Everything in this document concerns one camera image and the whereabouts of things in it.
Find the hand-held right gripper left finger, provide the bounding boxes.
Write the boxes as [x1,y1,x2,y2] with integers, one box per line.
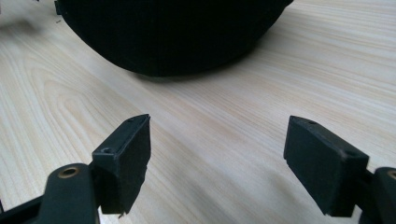
[92,113,152,216]

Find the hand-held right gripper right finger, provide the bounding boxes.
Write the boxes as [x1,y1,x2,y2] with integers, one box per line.
[283,115,370,217]

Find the black cap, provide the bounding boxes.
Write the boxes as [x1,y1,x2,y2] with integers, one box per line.
[54,0,294,77]

